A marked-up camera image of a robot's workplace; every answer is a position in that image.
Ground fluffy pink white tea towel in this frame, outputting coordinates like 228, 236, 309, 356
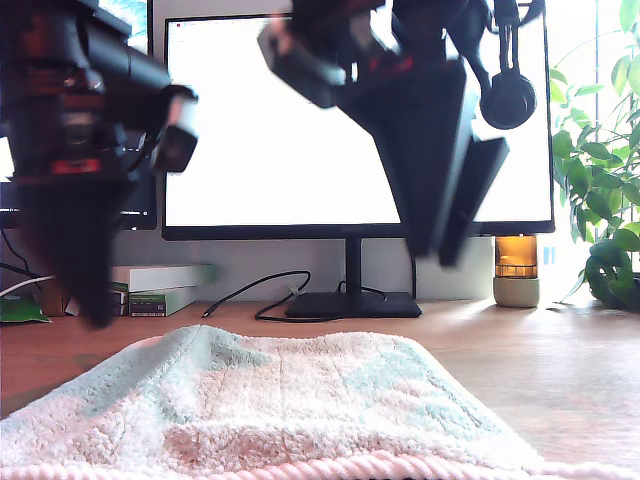
0, 323, 640, 480

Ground monitor with dark screen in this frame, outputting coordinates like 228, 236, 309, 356
0, 0, 158, 234

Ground green leafy potted plant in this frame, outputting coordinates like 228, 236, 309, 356
547, 0, 640, 311

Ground black cable with plug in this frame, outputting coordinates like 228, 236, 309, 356
202, 271, 312, 323

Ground amber glass bottle grey base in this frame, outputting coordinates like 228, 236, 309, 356
492, 235, 542, 309

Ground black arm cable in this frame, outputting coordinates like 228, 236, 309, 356
447, 9, 496, 99

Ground large monitor with white screen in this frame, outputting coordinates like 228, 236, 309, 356
161, 14, 556, 319

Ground green packet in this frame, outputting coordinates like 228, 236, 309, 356
0, 297, 53, 326

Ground green and white box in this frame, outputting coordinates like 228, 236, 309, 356
124, 288, 199, 319

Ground thin black cable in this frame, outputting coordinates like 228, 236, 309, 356
0, 230, 39, 281

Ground brown cardboard box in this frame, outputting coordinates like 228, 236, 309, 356
39, 279, 71, 317

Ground black headphones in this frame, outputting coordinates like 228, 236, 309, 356
478, 0, 540, 131

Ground white cable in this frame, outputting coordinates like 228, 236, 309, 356
0, 274, 57, 301

